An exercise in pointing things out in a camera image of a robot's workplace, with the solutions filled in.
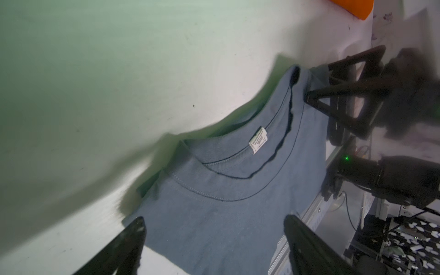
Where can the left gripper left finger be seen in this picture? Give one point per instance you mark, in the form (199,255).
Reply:
(122,255)

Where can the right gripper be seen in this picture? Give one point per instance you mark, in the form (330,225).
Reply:
(416,98)

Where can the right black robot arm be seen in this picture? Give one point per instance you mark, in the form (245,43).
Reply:
(399,180)

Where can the orange folded t-shirt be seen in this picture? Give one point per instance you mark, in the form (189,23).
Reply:
(361,9)

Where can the grey-blue t-shirt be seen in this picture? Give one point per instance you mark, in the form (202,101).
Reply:
(219,205)

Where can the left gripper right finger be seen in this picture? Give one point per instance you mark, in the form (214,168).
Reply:
(309,254)

